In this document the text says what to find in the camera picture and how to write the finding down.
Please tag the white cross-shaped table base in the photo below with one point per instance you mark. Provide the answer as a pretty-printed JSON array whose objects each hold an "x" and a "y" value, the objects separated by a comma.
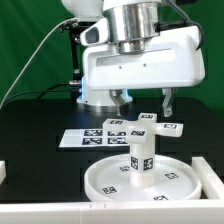
[{"x": 144, "y": 129}]

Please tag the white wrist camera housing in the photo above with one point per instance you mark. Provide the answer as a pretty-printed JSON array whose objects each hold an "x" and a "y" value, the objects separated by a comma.
[{"x": 96, "y": 34}]

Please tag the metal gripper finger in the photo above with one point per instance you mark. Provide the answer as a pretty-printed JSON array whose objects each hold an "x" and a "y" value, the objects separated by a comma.
[
  {"x": 169, "y": 96},
  {"x": 121, "y": 105}
]

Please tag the white right fence bar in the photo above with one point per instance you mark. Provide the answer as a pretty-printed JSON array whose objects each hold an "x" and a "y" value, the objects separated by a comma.
[{"x": 212, "y": 185}]

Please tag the white fence bar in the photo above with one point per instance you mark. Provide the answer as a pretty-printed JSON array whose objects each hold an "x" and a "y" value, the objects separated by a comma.
[
  {"x": 212, "y": 185},
  {"x": 158, "y": 212}
]

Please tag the black camera on stand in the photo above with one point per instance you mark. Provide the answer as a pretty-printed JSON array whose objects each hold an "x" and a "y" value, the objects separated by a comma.
[{"x": 74, "y": 29}]

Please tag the white marker sheet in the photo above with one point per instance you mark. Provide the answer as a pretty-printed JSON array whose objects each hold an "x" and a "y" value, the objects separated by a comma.
[{"x": 81, "y": 138}]

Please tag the white front fence bar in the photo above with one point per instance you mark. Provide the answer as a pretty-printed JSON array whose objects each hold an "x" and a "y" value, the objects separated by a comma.
[{"x": 158, "y": 212}]

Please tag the white left fence block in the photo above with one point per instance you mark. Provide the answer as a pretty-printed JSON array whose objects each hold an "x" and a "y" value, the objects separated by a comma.
[{"x": 2, "y": 171}]

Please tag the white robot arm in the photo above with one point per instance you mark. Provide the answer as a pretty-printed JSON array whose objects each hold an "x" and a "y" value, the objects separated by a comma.
[{"x": 135, "y": 44}]

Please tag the white round table top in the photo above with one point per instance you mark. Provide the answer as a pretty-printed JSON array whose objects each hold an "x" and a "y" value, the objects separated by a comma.
[{"x": 124, "y": 178}]

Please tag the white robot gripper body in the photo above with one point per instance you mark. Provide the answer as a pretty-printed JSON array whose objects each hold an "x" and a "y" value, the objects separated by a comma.
[{"x": 169, "y": 60}]

